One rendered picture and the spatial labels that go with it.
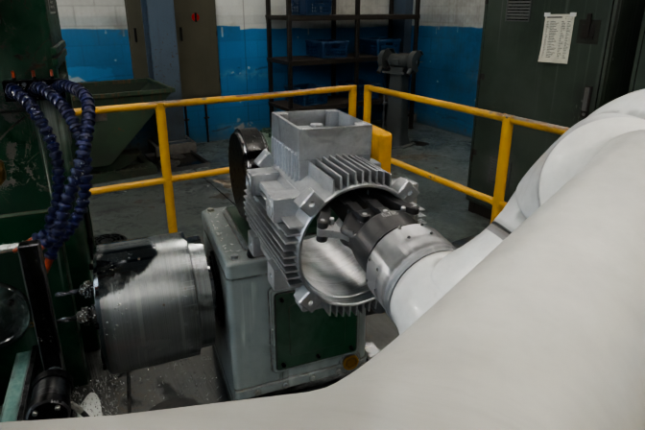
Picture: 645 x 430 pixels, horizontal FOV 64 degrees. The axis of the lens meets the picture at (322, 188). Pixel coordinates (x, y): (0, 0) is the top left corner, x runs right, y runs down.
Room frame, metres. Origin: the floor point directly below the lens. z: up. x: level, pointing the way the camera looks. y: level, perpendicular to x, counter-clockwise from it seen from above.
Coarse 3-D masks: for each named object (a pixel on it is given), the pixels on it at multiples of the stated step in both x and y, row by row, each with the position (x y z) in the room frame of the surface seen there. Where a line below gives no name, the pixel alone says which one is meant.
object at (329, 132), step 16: (272, 112) 0.72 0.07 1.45; (288, 112) 0.73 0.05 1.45; (304, 112) 0.74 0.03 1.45; (320, 112) 0.75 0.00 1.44; (336, 112) 0.74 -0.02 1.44; (272, 128) 0.72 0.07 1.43; (288, 128) 0.65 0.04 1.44; (304, 128) 0.62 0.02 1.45; (320, 128) 0.62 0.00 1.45; (336, 128) 0.63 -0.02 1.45; (352, 128) 0.64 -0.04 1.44; (368, 128) 0.65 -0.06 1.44; (272, 144) 0.71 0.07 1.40; (288, 144) 0.65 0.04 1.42; (304, 144) 0.62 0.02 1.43; (320, 144) 0.62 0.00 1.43; (336, 144) 0.63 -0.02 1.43; (352, 144) 0.64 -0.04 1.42; (368, 144) 0.65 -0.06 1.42; (288, 160) 0.64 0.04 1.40; (304, 160) 0.62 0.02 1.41; (320, 160) 0.62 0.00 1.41; (288, 176) 0.64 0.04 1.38; (304, 176) 0.62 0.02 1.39
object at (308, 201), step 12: (264, 156) 0.70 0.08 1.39; (396, 180) 0.60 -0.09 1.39; (408, 180) 0.58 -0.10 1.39; (312, 192) 0.54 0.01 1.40; (408, 192) 0.58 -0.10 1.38; (300, 204) 0.53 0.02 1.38; (312, 204) 0.54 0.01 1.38; (300, 288) 0.55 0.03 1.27; (300, 300) 0.53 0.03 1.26; (312, 300) 0.53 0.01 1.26; (312, 312) 0.53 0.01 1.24
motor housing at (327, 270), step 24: (312, 168) 0.61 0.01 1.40; (336, 168) 0.58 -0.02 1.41; (360, 168) 0.58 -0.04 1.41; (264, 192) 0.63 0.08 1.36; (336, 192) 0.55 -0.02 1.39; (264, 216) 0.60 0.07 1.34; (288, 216) 0.56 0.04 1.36; (312, 216) 0.53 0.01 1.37; (264, 240) 0.61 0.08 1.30; (288, 240) 0.53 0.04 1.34; (312, 240) 0.74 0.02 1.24; (336, 240) 0.72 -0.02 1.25; (288, 264) 0.53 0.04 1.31; (312, 264) 0.65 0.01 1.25; (336, 264) 0.65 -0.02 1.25; (312, 288) 0.54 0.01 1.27; (336, 288) 0.59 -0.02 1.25; (360, 288) 0.59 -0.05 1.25; (336, 312) 0.55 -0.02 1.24
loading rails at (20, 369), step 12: (36, 348) 0.89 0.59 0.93; (24, 360) 0.87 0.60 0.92; (36, 360) 0.87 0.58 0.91; (12, 372) 0.83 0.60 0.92; (24, 372) 0.83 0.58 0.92; (36, 372) 0.85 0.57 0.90; (12, 384) 0.80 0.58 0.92; (24, 384) 0.78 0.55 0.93; (12, 396) 0.76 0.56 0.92; (24, 396) 0.75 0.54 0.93; (12, 408) 0.73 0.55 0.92; (24, 408) 0.72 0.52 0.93; (0, 420) 0.70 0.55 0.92; (12, 420) 0.70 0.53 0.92
